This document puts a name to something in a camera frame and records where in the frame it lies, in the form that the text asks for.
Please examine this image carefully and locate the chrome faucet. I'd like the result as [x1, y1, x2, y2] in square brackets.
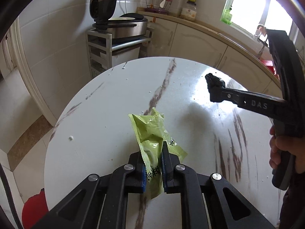
[255, 24, 268, 58]

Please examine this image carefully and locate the window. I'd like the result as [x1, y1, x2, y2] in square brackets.
[229, 0, 301, 43]

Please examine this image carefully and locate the red stool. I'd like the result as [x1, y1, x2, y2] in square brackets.
[22, 188, 49, 229]

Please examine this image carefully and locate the light green snack wrapper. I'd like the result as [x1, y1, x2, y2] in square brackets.
[128, 107, 188, 199]

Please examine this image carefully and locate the silver electric baking pan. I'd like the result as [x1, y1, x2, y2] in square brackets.
[108, 13, 149, 40]

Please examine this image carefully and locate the large clear jar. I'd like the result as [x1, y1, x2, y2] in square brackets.
[180, 2, 198, 21]

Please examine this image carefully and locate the black rice cooker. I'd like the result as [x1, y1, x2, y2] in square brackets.
[89, 0, 118, 30]

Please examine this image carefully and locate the green bottle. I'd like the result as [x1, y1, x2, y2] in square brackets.
[221, 8, 233, 25]

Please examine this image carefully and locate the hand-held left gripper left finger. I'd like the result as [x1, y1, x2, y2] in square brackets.
[31, 150, 147, 229]

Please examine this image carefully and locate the red basin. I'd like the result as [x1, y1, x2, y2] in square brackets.
[261, 59, 280, 79]

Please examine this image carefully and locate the black cable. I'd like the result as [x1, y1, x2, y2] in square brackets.
[0, 164, 24, 229]

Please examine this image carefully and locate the person's right forearm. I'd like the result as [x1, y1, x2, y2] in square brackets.
[280, 167, 305, 229]

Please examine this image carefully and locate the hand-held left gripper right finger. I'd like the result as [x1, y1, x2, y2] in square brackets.
[161, 141, 277, 229]

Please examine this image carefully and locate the white door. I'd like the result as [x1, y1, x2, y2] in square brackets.
[0, 35, 15, 77]

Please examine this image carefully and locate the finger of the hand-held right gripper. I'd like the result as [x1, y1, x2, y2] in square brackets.
[210, 86, 286, 118]

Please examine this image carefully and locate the grey shelf cart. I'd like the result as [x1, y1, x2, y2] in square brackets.
[86, 24, 153, 79]

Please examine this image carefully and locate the person's right hand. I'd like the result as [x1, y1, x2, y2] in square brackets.
[269, 127, 305, 173]

